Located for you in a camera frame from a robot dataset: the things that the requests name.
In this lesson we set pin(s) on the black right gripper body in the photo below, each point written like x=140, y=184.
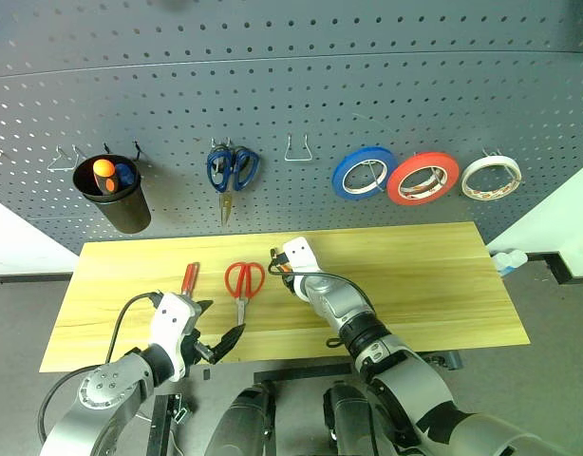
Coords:
x=289, y=283

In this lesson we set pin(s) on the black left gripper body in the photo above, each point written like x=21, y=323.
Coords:
x=196, y=342

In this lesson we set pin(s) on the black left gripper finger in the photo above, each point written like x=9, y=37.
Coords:
x=230, y=341
x=204, y=308

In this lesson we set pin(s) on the wide red tape roll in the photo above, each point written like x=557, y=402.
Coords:
x=396, y=190

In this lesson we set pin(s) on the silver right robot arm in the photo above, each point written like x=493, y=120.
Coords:
x=415, y=389

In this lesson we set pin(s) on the grey perforated pegboard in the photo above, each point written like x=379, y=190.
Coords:
x=291, y=85

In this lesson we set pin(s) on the small black floor piece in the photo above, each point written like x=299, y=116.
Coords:
x=206, y=374

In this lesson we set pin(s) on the blue tape roll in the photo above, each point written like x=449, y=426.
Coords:
x=339, y=183

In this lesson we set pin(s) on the black plastic cup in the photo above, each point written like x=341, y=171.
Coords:
x=123, y=211

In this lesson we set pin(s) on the white tape roll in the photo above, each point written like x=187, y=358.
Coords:
x=467, y=187

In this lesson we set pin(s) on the clear plastic bottles pack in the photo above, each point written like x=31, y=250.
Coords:
x=510, y=262

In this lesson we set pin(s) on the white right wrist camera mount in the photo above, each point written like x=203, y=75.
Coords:
x=301, y=256

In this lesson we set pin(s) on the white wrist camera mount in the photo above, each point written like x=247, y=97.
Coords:
x=170, y=328
x=301, y=256

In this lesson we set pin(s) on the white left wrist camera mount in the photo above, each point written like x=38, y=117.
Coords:
x=170, y=328

